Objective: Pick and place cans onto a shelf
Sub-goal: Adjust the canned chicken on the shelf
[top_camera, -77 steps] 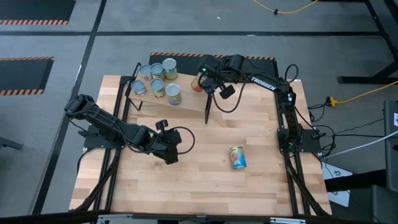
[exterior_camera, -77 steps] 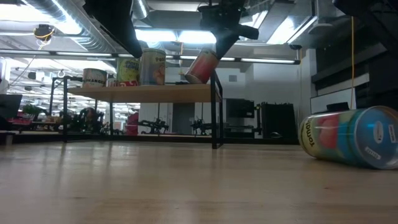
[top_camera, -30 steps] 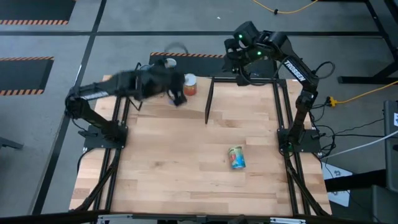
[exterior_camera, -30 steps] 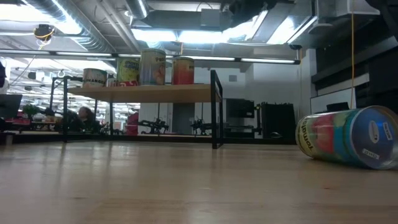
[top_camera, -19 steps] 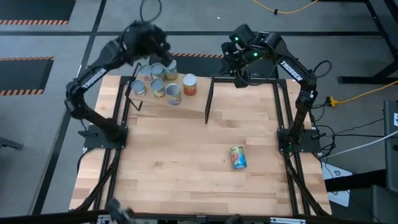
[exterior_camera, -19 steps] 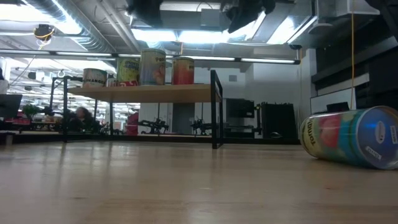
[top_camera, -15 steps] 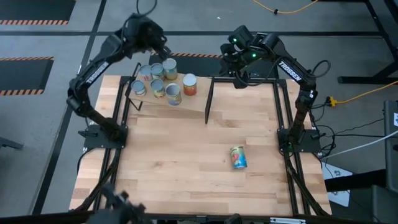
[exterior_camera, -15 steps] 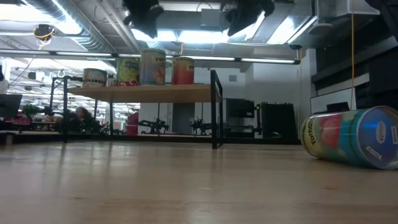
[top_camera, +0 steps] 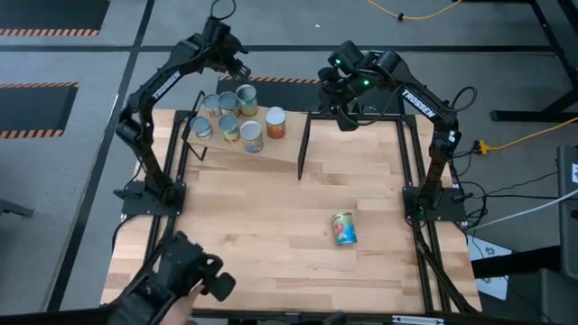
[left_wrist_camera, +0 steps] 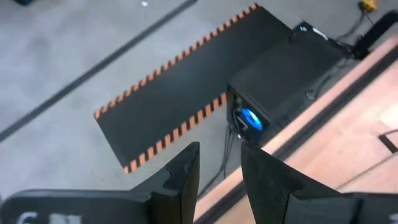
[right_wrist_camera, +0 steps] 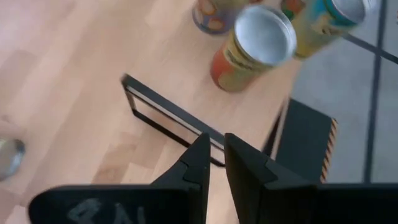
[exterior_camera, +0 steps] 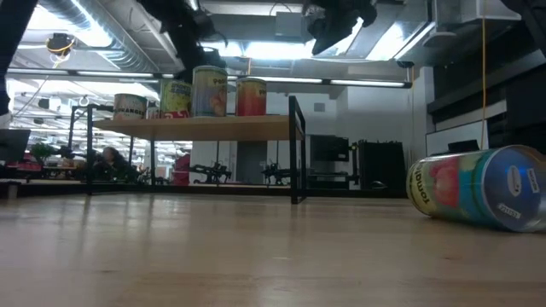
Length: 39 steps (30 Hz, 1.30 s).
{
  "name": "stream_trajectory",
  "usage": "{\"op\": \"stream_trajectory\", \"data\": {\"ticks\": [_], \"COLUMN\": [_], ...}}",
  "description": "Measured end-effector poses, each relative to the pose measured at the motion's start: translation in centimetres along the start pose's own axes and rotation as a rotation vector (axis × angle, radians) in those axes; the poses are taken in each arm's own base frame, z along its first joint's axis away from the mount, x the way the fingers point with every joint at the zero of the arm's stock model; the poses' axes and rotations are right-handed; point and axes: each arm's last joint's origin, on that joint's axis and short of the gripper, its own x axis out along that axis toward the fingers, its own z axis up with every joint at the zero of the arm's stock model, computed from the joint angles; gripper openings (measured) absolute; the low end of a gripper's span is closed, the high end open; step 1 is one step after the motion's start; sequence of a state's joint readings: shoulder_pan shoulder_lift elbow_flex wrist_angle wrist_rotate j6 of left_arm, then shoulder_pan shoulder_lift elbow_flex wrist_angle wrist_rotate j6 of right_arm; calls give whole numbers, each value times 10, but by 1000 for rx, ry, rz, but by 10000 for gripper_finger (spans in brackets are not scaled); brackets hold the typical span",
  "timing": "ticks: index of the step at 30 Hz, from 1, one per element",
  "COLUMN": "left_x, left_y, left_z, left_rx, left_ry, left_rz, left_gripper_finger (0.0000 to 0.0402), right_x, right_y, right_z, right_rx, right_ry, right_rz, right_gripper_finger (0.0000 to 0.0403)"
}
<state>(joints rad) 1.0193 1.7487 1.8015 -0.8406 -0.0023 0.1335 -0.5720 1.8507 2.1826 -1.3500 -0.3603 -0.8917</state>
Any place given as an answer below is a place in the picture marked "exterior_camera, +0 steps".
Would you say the white label oranges can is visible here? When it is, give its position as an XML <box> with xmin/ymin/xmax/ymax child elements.
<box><xmin>113</xmin><ymin>93</ymin><xmax>149</xmax><ymax>121</ymax></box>

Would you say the silver ventilation duct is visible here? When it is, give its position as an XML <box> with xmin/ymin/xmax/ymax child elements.
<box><xmin>36</xmin><ymin>0</ymin><xmax>187</xmax><ymax>73</ymax></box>

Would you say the black screen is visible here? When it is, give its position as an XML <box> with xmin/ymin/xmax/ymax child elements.
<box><xmin>309</xmin><ymin>134</ymin><xmax>351</xmax><ymax>163</ymax></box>

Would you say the black aluminium table frame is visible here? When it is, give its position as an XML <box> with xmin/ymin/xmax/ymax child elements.
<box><xmin>16</xmin><ymin>182</ymin><xmax>409</xmax><ymax>200</ymax></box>

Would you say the spaghetti sauce can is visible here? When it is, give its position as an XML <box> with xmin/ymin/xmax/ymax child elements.
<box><xmin>160</xmin><ymin>79</ymin><xmax>193</xmax><ymax>119</ymax></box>

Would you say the small black monitor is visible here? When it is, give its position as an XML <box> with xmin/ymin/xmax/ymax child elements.
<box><xmin>447</xmin><ymin>139</ymin><xmax>479</xmax><ymax>154</ymax></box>

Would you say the wooden shelf board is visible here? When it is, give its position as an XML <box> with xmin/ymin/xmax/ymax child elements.
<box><xmin>92</xmin><ymin>114</ymin><xmax>306</xmax><ymax>142</ymax></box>

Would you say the black cabinet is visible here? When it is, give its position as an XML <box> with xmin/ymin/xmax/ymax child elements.
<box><xmin>357</xmin><ymin>139</ymin><xmax>405</xmax><ymax>189</ymax></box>

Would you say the long ceiling light bar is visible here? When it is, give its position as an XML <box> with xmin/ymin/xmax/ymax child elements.
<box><xmin>6</xmin><ymin>67</ymin><xmax>413</xmax><ymax>90</ymax></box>

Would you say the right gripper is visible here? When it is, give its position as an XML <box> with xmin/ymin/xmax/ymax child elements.
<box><xmin>305</xmin><ymin>0</ymin><xmax>379</xmax><ymax>55</ymax></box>

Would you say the black yellow cable reel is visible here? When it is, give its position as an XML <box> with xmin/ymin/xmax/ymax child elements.
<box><xmin>45</xmin><ymin>32</ymin><xmax>77</xmax><ymax>57</ymax></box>

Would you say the black metal shelf leg frame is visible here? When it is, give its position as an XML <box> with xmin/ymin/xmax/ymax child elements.
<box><xmin>67</xmin><ymin>103</ymin><xmax>115</xmax><ymax>196</ymax></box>
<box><xmin>288</xmin><ymin>95</ymin><xmax>308</xmax><ymax>206</ymax></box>

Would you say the person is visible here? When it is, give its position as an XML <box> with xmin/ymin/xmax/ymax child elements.
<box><xmin>90</xmin><ymin>146</ymin><xmax>140</xmax><ymax>183</ymax></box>

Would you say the hanging yellow cord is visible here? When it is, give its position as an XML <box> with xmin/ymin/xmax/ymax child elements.
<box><xmin>480</xmin><ymin>0</ymin><xmax>489</xmax><ymax>150</ymax></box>

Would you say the grey ceiling air unit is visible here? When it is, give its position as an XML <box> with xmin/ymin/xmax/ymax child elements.
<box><xmin>200</xmin><ymin>11</ymin><xmax>308</xmax><ymax>43</ymax></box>

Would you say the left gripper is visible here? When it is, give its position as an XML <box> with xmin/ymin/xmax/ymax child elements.
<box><xmin>191</xmin><ymin>12</ymin><xmax>228</xmax><ymax>67</ymax></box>

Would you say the dark computer monitor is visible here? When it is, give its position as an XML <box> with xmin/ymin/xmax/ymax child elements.
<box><xmin>0</xmin><ymin>128</ymin><xmax>32</xmax><ymax>165</ymax></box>

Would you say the blue tomato can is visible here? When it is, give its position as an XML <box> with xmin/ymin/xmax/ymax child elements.
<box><xmin>405</xmin><ymin>144</ymin><xmax>546</xmax><ymax>234</ymax></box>

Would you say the potted plant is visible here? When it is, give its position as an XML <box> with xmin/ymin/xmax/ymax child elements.
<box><xmin>30</xmin><ymin>142</ymin><xmax>57</xmax><ymax>165</ymax></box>

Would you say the peaches can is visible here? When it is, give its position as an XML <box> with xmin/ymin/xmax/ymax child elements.
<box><xmin>190</xmin><ymin>65</ymin><xmax>229</xmax><ymax>118</ymax></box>

